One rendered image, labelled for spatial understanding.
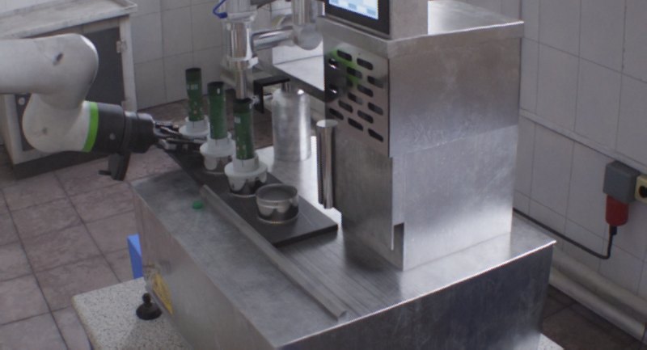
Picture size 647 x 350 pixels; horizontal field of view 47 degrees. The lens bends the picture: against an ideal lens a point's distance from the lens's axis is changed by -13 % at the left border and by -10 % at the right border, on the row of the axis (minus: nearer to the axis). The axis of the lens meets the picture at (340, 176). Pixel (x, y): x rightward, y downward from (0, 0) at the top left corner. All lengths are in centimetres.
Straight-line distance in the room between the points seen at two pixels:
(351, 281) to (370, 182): 14
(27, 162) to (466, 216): 336
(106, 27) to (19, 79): 291
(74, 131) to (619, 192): 178
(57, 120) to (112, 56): 284
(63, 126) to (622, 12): 178
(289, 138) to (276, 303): 48
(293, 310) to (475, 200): 31
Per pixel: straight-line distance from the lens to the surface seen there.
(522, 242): 125
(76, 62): 133
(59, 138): 142
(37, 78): 132
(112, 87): 426
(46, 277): 333
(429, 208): 114
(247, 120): 133
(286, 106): 148
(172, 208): 138
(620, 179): 262
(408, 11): 102
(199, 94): 152
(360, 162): 115
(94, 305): 166
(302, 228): 126
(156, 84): 509
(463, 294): 117
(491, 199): 122
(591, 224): 287
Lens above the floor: 162
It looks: 24 degrees down
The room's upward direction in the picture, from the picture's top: 1 degrees counter-clockwise
